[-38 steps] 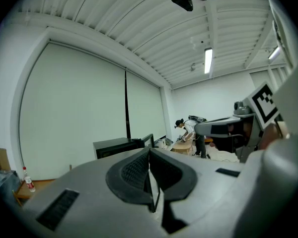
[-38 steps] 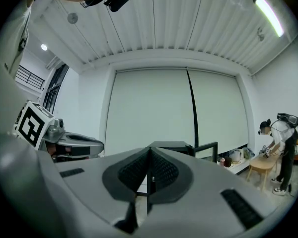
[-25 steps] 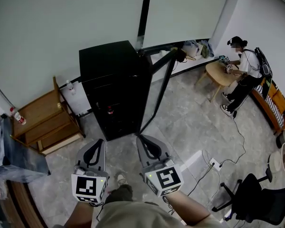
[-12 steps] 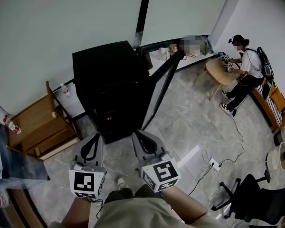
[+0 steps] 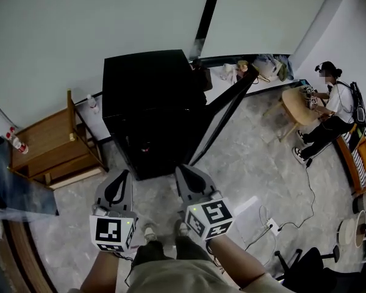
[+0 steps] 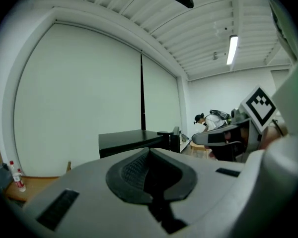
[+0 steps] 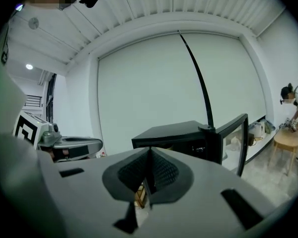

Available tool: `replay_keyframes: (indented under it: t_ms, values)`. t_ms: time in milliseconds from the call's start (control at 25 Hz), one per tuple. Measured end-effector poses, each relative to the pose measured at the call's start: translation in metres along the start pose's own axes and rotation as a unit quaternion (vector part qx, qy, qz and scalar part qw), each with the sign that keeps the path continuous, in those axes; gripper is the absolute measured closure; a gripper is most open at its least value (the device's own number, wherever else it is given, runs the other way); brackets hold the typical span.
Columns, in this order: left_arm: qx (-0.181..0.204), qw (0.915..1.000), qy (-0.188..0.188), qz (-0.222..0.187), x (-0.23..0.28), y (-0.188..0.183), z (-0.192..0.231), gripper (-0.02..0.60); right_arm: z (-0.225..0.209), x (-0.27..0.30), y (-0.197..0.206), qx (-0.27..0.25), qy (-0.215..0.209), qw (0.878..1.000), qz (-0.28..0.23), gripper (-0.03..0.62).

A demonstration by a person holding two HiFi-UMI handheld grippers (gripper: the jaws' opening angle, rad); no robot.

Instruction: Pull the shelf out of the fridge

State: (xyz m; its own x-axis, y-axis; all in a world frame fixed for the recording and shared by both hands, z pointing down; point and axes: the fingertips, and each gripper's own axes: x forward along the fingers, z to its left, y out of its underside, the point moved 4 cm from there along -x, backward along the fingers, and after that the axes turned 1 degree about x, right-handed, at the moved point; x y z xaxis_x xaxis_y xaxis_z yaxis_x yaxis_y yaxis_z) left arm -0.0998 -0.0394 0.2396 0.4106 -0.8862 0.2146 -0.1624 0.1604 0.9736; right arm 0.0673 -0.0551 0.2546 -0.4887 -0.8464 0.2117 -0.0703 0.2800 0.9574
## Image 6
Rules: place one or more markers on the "round wooden stool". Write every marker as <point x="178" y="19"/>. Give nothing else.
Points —
<point x="197" y="146"/>

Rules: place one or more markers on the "wooden shelf unit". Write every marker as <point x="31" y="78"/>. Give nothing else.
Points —
<point x="39" y="185"/>

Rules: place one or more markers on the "black window post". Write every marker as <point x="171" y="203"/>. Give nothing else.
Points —
<point x="142" y="95"/>

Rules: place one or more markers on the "ceiling tube light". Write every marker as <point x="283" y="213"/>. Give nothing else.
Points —
<point x="232" y="49"/>

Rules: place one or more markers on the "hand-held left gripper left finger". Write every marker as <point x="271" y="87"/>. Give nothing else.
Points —
<point x="89" y="182"/>

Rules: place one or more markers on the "red-capped plastic bottle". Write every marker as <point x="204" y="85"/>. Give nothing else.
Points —
<point x="20" y="171"/>
<point x="18" y="180"/>

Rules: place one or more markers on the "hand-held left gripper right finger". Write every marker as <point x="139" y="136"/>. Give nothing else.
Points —
<point x="208" y="195"/>

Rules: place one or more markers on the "person's right forearm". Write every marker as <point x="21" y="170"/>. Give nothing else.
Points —
<point x="270" y="137"/>

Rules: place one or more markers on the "narrow white roller blind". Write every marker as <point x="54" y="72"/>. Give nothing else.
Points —
<point x="160" y="95"/>

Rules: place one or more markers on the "black mini fridge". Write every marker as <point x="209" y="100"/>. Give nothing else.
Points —
<point x="129" y="140"/>

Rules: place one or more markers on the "wide white roller blind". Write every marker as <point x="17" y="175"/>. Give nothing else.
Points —
<point x="77" y="95"/>

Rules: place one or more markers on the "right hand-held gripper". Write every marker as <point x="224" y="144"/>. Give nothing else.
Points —
<point x="259" y="108"/>

